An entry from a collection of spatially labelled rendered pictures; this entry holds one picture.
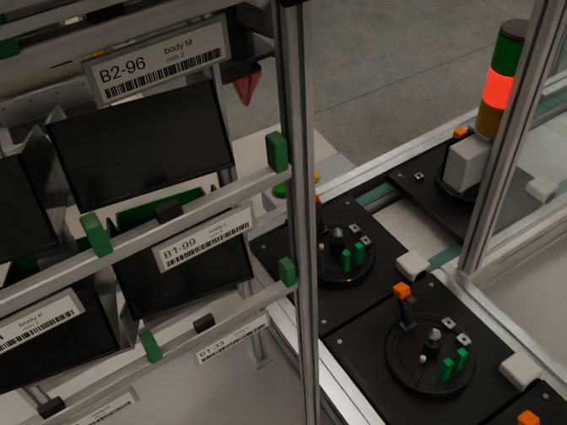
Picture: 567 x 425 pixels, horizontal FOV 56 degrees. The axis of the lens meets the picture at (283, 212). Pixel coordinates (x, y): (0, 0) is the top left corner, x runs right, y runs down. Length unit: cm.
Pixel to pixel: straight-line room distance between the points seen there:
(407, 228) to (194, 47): 86
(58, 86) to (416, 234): 86
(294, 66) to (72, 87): 102
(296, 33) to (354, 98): 269
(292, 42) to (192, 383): 76
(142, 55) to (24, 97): 104
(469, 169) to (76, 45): 63
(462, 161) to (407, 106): 220
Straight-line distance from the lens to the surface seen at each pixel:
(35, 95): 136
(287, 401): 99
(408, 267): 98
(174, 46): 33
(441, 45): 357
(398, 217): 116
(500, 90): 78
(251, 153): 140
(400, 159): 122
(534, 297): 116
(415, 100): 306
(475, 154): 83
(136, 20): 32
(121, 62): 32
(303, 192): 46
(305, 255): 53
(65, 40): 31
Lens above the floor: 177
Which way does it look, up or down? 47 degrees down
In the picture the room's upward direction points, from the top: 5 degrees counter-clockwise
